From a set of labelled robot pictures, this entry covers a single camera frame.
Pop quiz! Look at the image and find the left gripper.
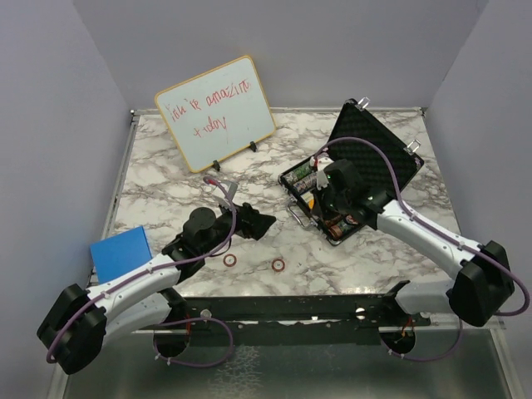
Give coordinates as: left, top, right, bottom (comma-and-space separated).
200, 198, 276, 256

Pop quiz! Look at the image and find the red 5 poker chip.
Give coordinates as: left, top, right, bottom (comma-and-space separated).
223, 254, 238, 267
271, 259, 286, 273

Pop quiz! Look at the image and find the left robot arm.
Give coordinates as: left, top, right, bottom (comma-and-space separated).
37, 203, 276, 375

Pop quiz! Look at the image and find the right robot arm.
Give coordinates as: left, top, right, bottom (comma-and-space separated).
310, 155, 515, 327

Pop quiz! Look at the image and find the black poker chip case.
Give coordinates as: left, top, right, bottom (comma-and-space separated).
278, 99, 424, 246

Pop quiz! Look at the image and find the blue plastic box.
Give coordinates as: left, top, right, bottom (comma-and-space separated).
90, 226, 152, 283

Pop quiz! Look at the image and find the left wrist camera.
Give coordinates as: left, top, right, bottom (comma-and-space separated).
214, 180, 239, 209

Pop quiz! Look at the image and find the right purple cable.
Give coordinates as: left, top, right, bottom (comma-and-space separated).
313, 136, 531, 361

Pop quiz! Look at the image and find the purple cable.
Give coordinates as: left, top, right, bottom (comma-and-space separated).
45, 176, 234, 369
313, 136, 531, 361

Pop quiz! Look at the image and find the white whiteboard yellow frame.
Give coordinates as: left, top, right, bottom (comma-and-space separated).
155, 56, 277, 173

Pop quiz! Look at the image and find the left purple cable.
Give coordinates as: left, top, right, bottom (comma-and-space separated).
45, 176, 234, 369

